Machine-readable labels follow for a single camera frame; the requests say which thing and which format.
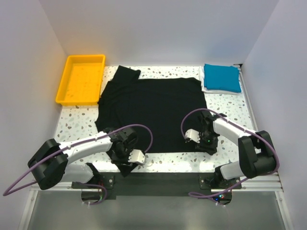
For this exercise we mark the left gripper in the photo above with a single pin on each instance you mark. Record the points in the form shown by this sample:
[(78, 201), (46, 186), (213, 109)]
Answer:
[(115, 160)]

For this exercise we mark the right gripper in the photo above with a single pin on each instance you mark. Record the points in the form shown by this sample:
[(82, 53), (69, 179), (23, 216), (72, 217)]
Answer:
[(210, 149)]

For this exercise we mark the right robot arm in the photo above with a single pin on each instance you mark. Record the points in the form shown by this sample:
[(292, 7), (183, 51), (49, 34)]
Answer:
[(217, 125)]

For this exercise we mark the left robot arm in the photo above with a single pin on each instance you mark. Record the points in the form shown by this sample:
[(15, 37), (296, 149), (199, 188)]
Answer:
[(56, 162)]

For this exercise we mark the folded blue t shirt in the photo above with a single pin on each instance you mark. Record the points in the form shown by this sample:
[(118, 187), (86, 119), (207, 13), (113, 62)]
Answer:
[(224, 78)]

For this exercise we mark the yellow plastic tray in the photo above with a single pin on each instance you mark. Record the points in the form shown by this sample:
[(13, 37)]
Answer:
[(81, 80)]

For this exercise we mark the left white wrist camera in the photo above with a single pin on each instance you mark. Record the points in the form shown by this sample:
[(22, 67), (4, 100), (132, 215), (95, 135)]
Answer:
[(137, 156)]

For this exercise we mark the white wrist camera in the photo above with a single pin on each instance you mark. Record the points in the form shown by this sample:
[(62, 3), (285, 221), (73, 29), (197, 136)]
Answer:
[(137, 156), (192, 135)]

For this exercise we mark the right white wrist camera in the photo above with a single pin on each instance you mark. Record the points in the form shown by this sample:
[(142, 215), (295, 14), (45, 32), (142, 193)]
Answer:
[(192, 135)]

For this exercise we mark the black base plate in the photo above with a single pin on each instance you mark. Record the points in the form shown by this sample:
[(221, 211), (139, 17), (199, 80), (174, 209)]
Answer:
[(159, 183)]

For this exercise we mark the aluminium frame rail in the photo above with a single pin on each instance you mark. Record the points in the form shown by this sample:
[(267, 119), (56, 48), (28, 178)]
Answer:
[(262, 183)]

